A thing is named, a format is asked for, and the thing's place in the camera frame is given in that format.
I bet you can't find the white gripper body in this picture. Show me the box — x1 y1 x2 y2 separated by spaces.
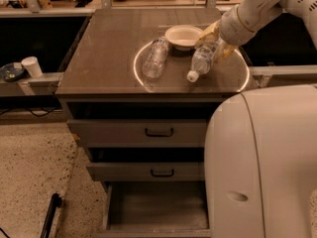
219 4 262 46

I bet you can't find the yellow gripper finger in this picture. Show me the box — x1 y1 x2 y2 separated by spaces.
216 41 237 62
195 21 220 48

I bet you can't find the blue plastic water bottle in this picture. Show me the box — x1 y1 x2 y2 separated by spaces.
187 40 220 82

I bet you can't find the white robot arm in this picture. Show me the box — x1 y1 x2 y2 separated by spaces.
199 0 317 238

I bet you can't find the clear plastic bottle on counter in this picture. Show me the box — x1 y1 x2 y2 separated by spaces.
142 36 169 78

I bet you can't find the grey drawer cabinet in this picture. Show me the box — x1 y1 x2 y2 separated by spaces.
54 7 263 238

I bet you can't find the grey top drawer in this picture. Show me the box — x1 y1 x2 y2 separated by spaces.
67 102 211 148

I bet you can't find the grey drawer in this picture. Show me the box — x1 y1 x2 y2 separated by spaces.
93 181 211 238
67 102 211 148
86 148 204 181

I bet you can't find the grey middle drawer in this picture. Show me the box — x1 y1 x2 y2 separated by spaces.
86 148 204 181

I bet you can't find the grey bottom drawer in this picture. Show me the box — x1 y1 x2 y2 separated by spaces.
93 181 211 238

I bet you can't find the white paper bowl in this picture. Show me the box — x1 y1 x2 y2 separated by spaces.
164 25 202 51

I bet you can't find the white paper cup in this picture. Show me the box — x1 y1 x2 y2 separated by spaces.
21 57 43 78

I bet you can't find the dark round plate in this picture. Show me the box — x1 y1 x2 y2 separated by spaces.
0 62 25 82

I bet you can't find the black top drawer handle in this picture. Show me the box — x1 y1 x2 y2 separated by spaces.
145 128 174 138

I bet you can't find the black drawer handle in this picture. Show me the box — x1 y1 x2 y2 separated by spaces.
145 128 174 138
151 169 174 178

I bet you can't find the black middle drawer handle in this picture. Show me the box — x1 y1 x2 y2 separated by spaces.
151 169 174 178

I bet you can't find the black cable under shelf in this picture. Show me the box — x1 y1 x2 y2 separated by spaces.
0 106 62 118

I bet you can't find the black floor cable bar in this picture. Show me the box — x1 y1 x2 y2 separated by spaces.
40 193 62 238

